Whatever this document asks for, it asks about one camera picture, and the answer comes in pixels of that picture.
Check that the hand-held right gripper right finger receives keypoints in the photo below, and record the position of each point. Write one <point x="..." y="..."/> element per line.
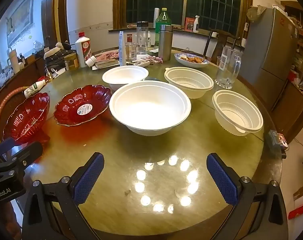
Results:
<point x="221" y="180"/>

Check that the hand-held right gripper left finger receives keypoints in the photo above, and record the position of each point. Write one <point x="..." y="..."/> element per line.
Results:
<point x="87" y="180"/>

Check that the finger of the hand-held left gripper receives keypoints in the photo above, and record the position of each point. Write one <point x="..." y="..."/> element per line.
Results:
<point x="4" y="143"/>
<point x="26" y="152"/>

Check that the red scalloped plate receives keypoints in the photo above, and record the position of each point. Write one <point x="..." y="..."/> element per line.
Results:
<point x="24" y="120"/>

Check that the red plate with label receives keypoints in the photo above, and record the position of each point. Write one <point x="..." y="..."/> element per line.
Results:
<point x="74" y="110"/>

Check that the cream ribbed bowl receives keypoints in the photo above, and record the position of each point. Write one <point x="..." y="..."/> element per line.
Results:
<point x="237" y="112"/>
<point x="189" y="81"/>

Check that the large white bowl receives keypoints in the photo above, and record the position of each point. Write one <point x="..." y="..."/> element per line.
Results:
<point x="150" y="110"/>

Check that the small white bowl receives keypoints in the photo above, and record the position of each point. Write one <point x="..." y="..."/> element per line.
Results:
<point x="124" y="76"/>

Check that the multicolour hula hoop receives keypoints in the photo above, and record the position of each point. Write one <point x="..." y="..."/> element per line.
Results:
<point x="10" y="97"/>

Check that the white milk drink bottle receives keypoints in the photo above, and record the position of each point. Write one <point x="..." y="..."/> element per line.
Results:
<point x="35" y="88"/>

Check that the small blue box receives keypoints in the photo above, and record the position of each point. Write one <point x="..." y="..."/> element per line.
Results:
<point x="275" y="140"/>

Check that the small gold bottle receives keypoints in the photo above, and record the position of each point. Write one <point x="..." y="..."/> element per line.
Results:
<point x="49" y="76"/>

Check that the wooden sideboard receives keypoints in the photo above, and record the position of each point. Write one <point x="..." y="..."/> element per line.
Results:
<point x="34" y="66"/>

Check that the small brown bottle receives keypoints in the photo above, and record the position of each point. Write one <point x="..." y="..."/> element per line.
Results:
<point x="22" y="59"/>

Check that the gold lidded jar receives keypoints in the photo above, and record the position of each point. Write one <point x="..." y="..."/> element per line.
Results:
<point x="71" y="61"/>

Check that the small white jar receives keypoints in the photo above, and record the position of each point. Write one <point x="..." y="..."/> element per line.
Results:
<point x="91" y="60"/>

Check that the clear glass mug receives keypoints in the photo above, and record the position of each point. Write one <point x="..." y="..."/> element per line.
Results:
<point x="227" y="67"/>

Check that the white liquor bottle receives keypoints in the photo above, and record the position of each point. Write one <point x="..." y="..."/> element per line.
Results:
<point x="82" y="52"/>

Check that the clear plastic cup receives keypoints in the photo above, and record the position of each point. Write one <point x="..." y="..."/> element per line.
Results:
<point x="219" y="62"/>

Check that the closed book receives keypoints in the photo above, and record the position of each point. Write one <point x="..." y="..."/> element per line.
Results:
<point x="106" y="63"/>

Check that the round metal disc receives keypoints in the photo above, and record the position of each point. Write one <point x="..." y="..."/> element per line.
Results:
<point x="152" y="79"/>

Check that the patterned plate with food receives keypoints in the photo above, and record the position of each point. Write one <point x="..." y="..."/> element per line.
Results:
<point x="191" y="60"/>

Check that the pink cloth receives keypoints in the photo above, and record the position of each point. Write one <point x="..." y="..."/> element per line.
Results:
<point x="107" y="55"/>

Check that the white key fob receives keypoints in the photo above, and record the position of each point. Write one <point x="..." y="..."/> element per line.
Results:
<point x="141" y="63"/>

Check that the white cream tube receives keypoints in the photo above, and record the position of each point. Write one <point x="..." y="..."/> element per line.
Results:
<point x="121" y="47"/>

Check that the small clear jar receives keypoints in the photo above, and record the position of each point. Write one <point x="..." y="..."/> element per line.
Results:
<point x="130" y="48"/>

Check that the grey refrigerator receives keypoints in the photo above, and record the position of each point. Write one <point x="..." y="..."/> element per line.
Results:
<point x="271" y="50"/>

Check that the dark wooden chair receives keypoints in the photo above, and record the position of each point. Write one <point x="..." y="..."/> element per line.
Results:
<point x="212" y="33"/>

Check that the steel thermos flask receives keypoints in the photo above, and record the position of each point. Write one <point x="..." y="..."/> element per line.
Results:
<point x="165" y="42"/>

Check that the clear bottle with black lid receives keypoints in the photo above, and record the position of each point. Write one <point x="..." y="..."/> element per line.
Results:
<point x="142" y="38"/>

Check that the white spray bottle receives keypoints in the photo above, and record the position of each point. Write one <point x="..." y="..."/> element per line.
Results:
<point x="196" y="24"/>

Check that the red box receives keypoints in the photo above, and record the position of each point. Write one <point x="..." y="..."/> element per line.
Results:
<point x="189" y="24"/>

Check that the cluttered wooden shelf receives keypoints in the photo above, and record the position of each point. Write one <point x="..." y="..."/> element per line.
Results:
<point x="301" y="42"/>

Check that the green plastic bottle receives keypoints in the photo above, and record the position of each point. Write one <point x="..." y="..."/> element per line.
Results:
<point x="162" y="21"/>

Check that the crumpled bag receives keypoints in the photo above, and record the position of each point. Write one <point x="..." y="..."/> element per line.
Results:
<point x="256" y="12"/>

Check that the dark barred window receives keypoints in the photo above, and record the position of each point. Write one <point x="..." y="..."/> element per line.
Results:
<point x="211" y="2"/>

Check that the framed wall picture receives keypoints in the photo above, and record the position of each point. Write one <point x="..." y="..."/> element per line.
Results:
<point x="20" y="17"/>

